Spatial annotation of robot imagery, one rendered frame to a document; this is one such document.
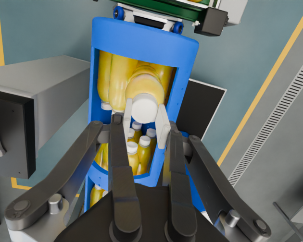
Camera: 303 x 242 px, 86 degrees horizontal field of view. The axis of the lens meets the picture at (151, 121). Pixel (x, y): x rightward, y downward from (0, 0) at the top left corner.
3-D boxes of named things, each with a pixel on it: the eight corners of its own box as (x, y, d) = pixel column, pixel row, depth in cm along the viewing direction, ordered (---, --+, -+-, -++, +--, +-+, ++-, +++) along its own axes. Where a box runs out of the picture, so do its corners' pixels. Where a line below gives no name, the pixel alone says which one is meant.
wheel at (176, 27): (170, 34, 55) (176, 35, 54) (174, 19, 53) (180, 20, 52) (176, 36, 59) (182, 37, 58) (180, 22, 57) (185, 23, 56)
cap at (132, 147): (138, 152, 52) (139, 148, 52) (127, 154, 51) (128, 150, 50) (133, 145, 55) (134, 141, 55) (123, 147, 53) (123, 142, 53)
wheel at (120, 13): (118, 21, 52) (123, 23, 53) (119, 5, 50) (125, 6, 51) (111, 20, 54) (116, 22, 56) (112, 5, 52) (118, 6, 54)
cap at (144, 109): (126, 108, 25) (125, 113, 23) (141, 88, 24) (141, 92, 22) (146, 122, 26) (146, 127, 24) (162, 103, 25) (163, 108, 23)
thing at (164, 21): (133, 24, 57) (132, 20, 46) (134, 16, 56) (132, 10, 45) (161, 31, 59) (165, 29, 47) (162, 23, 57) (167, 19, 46)
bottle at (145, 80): (125, 82, 41) (112, 111, 25) (142, 58, 39) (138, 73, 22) (147, 98, 43) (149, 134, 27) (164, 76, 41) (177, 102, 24)
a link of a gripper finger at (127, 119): (126, 144, 18) (119, 143, 17) (129, 117, 24) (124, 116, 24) (130, 120, 16) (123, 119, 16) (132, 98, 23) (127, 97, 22)
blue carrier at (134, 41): (88, 200, 90) (77, 264, 65) (98, 20, 52) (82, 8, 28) (138, 199, 97) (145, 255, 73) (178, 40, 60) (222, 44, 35)
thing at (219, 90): (135, 181, 218) (135, 191, 204) (172, 71, 155) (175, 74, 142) (171, 187, 226) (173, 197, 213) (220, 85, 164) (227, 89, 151)
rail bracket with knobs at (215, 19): (187, 31, 61) (195, 30, 52) (193, 9, 58) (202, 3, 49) (211, 37, 63) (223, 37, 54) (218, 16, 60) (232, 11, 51)
